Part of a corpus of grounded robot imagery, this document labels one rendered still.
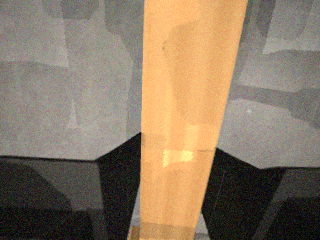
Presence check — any wooden side rail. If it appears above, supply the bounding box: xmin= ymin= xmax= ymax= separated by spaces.
xmin=139 ymin=0 xmax=248 ymax=240

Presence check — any wooden post with slot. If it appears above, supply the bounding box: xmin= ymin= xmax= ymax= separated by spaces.
xmin=128 ymin=225 xmax=140 ymax=240

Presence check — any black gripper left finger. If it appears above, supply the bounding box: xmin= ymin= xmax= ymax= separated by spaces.
xmin=0 ymin=132 xmax=141 ymax=240

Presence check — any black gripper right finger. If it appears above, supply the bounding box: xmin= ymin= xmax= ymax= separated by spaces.
xmin=201 ymin=147 xmax=320 ymax=240

